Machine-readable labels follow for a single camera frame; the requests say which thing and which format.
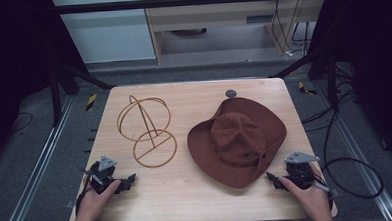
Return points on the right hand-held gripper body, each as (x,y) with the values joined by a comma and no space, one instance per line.
(300,172)

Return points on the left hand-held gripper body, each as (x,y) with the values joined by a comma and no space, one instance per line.
(101,174)

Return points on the brown felt hat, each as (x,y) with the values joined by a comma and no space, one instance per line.
(238,140)

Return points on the person's right hand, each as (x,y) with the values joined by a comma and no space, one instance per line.
(309,200)

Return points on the person's left hand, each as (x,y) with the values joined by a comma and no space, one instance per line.
(94,205)

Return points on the black yellow striped tape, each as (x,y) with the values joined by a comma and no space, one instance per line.
(91,102)
(303,88)

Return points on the black metal stand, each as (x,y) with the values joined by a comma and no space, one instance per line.
(55,96)
(332,84)

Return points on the round grey table grommet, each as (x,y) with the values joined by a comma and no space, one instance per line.
(230,93)

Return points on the white cabinet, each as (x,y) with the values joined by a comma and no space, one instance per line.
(107,37)

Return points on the black curtain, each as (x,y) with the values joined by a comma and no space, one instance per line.
(15,65)
(375,49)

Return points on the aluminium floor rail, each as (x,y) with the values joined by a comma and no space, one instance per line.
(36,171)
(363,170)

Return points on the black horizontal frame bar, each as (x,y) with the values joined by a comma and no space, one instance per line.
(179,1)

